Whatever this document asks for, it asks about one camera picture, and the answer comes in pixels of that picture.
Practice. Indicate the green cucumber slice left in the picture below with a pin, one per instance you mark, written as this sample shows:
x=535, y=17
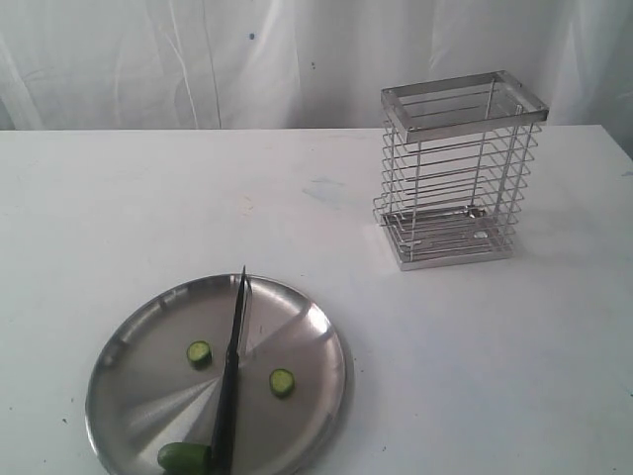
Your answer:
x=199, y=354

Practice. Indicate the green cucumber slice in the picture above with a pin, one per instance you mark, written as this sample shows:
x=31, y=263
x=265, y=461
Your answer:
x=199, y=354
x=282, y=382

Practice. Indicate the round stainless steel plate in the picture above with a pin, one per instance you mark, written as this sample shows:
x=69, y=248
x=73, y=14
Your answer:
x=144, y=394

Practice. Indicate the white backdrop curtain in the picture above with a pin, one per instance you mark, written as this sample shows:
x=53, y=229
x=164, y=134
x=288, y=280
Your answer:
x=285, y=64

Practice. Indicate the green cucumber slice right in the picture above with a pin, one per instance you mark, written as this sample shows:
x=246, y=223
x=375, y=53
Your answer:
x=282, y=382

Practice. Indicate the steel wire rack basket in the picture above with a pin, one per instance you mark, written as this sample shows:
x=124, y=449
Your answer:
x=455, y=161

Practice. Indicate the black handled kitchen knife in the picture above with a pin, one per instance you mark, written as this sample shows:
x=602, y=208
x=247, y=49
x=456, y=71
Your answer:
x=225, y=424

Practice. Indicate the green cucumber piece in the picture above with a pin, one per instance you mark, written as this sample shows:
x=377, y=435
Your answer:
x=184, y=458

